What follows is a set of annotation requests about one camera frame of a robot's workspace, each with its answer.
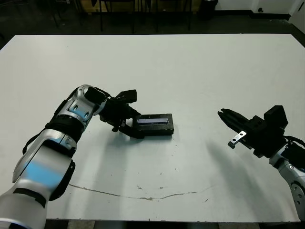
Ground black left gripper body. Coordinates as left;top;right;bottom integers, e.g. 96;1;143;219
98;96;134;133

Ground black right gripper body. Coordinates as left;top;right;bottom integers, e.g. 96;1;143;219
227;115;287;158

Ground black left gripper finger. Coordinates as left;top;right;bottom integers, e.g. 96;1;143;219
118;124;145;140
129;106;142;118

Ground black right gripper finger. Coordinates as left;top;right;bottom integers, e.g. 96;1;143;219
221;108;250;123
217;111;249;134

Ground black box lid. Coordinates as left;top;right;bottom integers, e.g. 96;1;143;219
136;113;174;137

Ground large cardboard box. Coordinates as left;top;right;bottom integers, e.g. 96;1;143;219
290;0;305;24

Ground black mesh visitor chair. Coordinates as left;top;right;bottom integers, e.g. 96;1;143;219
99;0;136;34

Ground small black waste bin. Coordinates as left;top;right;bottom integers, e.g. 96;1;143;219
201;0;219;19

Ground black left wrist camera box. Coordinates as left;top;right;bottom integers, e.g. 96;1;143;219
116;89;138;105

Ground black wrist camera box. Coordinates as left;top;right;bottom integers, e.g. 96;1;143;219
264;104;289;131
116;89;138;105

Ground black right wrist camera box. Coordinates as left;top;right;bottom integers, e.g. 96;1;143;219
264;104;289;131

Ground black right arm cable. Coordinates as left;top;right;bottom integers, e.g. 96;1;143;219
283;135;305;146

